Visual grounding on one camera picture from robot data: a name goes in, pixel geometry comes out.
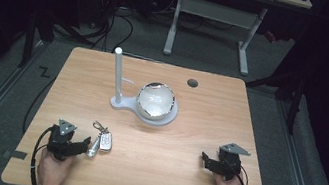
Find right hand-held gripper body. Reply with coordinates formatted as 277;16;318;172
210;140;253;184

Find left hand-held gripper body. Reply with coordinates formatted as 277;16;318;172
44;116;86;164

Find silver key fob with keyring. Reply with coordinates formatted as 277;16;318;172
86;119;117;161

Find white stand with post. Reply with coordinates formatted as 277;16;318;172
103;46;188;130

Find person's left hand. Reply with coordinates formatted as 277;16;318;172
35;147;77;185

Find shiny silver bowl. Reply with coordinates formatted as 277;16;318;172
133;78;179;124

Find dark metal stand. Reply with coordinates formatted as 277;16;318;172
17;5;60;73
238;6;321;137

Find white-legged desk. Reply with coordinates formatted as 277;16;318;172
160;0;314;86

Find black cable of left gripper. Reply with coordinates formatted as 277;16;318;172
26;123;56;185

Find black floor cables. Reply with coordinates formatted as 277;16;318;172
48;0;182;64

